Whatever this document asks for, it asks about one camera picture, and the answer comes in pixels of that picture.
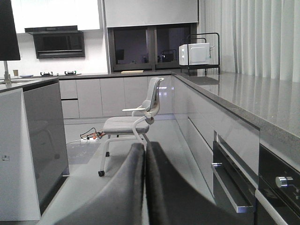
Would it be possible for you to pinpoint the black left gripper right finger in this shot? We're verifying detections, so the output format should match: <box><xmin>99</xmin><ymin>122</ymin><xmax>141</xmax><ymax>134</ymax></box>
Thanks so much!
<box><xmin>146</xmin><ymin>142</ymin><xmax>243</xmax><ymax>225</ymax></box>

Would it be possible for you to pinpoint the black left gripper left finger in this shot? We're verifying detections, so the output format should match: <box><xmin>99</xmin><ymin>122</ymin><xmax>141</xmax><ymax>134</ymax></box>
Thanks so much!
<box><xmin>56</xmin><ymin>143</ymin><xmax>145</xmax><ymax>225</ymax></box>

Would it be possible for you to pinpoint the built-in black oven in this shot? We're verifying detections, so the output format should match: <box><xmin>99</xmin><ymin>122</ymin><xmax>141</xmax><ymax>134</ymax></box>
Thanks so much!
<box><xmin>211</xmin><ymin>131</ymin><xmax>259</xmax><ymax>225</ymax></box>

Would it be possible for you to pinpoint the white power strip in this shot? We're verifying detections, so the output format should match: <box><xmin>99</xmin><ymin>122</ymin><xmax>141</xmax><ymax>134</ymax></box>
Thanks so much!
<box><xmin>80</xmin><ymin>138</ymin><xmax>98</xmax><ymax>143</ymax></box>

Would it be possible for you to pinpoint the grey office chair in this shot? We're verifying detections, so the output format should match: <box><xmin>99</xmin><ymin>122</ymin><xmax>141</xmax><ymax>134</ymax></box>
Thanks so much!
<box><xmin>98</xmin><ymin>77</ymin><xmax>164</xmax><ymax>177</ymax></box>

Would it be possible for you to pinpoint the grey kitchen island cabinet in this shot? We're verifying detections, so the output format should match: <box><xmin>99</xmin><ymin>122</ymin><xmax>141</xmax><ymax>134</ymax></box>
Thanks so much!
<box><xmin>0</xmin><ymin>78</ymin><xmax>69</xmax><ymax>221</ymax></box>

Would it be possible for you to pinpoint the chrome oven knob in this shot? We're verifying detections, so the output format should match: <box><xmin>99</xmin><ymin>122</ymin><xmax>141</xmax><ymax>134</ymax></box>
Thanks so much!
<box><xmin>275</xmin><ymin>176</ymin><xmax>293</xmax><ymax>188</ymax></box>

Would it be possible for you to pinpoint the wooden cutting board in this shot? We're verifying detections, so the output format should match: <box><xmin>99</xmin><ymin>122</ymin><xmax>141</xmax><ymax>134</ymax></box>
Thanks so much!
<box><xmin>121</xmin><ymin>70</ymin><xmax>144</xmax><ymax>74</ymax></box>

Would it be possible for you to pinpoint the black metal rack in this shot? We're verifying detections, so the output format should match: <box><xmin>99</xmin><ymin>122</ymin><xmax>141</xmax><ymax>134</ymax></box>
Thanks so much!
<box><xmin>179</xmin><ymin>32</ymin><xmax>221</xmax><ymax>76</ymax></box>

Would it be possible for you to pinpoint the black gas stove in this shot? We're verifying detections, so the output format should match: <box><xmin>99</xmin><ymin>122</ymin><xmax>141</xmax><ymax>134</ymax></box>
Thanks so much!
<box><xmin>39</xmin><ymin>70</ymin><xmax>81</xmax><ymax>77</ymax></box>

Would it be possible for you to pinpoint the white microwave oven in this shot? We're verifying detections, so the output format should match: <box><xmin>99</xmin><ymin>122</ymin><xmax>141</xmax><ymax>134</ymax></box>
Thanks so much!
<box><xmin>179</xmin><ymin>43</ymin><xmax>210</xmax><ymax>66</ymax></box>

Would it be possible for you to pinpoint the blue plate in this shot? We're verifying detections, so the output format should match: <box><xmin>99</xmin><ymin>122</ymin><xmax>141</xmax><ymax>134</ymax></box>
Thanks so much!
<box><xmin>20</xmin><ymin>75</ymin><xmax>34</xmax><ymax>78</ymax></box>

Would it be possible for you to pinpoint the small paper cup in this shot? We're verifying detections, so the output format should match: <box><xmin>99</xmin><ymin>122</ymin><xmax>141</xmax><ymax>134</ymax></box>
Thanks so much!
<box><xmin>13</xmin><ymin>69</ymin><xmax>19</xmax><ymax>76</ymax></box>

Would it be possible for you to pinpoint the black range hood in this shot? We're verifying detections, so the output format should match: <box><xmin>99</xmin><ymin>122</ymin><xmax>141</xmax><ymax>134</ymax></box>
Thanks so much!
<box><xmin>25</xmin><ymin>25</ymin><xmax>85</xmax><ymax>59</ymax></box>

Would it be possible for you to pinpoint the white curtain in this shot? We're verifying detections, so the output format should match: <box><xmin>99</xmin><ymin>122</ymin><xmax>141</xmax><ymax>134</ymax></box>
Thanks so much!
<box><xmin>197</xmin><ymin>0</ymin><xmax>300</xmax><ymax>82</ymax></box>

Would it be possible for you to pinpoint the chrome oven handle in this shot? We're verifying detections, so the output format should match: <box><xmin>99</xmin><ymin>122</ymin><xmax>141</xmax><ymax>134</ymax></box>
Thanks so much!
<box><xmin>211</xmin><ymin>163</ymin><xmax>255</xmax><ymax>215</ymax></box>

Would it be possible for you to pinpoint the black power cable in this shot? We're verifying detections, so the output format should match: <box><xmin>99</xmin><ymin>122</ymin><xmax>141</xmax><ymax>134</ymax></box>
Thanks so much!
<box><xmin>80</xmin><ymin>127</ymin><xmax>105</xmax><ymax>141</ymax></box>

